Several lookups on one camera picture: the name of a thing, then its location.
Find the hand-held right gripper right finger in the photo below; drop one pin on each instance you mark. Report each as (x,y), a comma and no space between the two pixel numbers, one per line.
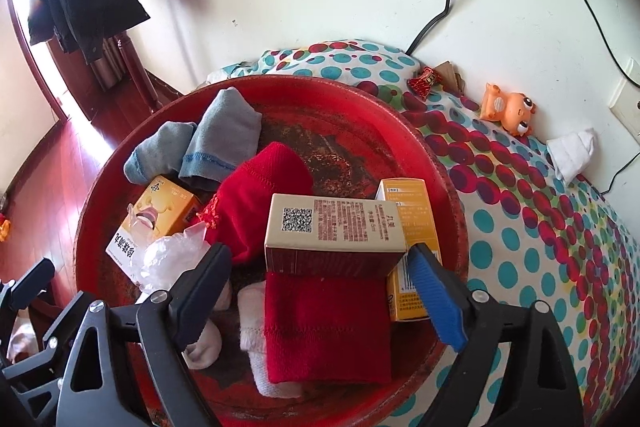
(435,302)

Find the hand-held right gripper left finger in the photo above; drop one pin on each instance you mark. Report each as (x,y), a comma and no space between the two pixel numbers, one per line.
(205,292)

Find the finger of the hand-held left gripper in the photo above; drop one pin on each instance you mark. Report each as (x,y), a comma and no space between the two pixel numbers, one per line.
(37,274)
(67,312)

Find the clear plastic bag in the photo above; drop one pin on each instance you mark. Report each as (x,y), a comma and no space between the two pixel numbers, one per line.
(165,257)

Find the white sock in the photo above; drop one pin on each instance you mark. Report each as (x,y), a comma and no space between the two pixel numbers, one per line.
(252,332)
(572,154)
(205,349)

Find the yellow cartoon medicine box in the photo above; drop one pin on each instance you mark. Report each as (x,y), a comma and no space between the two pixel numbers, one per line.
(170,207)
(407,207)

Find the red sock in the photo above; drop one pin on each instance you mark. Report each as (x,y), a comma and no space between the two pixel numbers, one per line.
(260,197)
(325,327)

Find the brown and beige box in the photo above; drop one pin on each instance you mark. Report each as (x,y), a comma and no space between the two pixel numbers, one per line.
(335,227)

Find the small grey-blue sock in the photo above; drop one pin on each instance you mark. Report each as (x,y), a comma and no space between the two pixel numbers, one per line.
(160,149)

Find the grey sock with blue hem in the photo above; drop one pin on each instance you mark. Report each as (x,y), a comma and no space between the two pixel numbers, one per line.
(225,132)

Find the round red tray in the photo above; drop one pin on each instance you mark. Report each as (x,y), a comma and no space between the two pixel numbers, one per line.
(350,127)

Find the small orange floor toy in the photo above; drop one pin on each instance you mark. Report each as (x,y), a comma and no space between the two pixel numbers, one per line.
(4,227)

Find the polka dot bedsheet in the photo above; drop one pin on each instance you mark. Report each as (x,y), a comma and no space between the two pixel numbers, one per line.
(525,232)

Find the white folded sock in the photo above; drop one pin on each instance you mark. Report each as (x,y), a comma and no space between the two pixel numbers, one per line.
(572,154)

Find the orange plastic toy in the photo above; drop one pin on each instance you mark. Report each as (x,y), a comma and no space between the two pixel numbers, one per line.
(505,107)

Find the red wrapped candy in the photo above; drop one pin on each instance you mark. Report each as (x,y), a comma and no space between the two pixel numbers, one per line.
(425,83)

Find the dark red wooden furniture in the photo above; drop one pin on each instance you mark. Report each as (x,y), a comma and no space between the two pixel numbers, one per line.
(125,72)

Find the brown paper scrap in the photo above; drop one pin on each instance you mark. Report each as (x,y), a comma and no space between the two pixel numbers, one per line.
(450,74)

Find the white wall socket plate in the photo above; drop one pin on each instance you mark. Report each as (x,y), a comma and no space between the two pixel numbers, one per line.
(627,104)

